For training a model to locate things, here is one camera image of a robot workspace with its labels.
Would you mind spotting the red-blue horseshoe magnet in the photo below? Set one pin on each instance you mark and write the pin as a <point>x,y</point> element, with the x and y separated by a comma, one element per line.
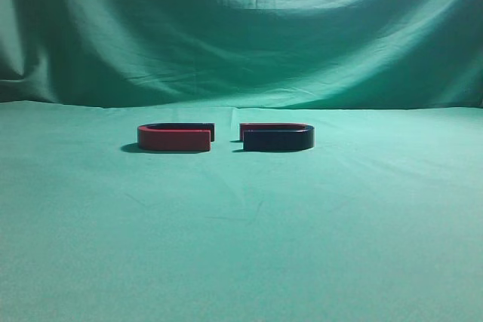
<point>176,137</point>
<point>276,137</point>

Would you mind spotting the green cloth backdrop and cover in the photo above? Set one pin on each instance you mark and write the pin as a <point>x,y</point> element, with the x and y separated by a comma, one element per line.
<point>381,220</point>

